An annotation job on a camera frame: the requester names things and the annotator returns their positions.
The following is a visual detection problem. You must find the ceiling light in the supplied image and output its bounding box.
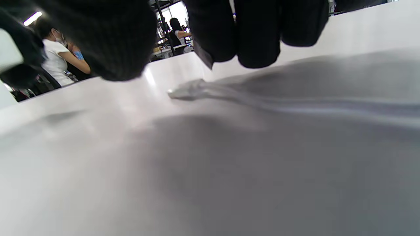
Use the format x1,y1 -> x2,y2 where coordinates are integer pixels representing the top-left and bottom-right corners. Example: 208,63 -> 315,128
23,11 -> 43,27

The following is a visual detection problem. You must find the person's right hand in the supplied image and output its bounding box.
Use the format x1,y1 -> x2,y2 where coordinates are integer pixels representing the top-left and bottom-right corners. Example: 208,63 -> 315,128
33,0 -> 329,81

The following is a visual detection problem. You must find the person's left hand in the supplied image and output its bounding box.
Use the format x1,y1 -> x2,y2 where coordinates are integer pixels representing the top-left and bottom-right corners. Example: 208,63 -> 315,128
0,7 -> 47,89

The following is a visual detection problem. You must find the white USB cable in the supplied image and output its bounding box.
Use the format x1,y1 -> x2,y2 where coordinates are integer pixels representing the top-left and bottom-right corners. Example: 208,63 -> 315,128
168,79 -> 420,128

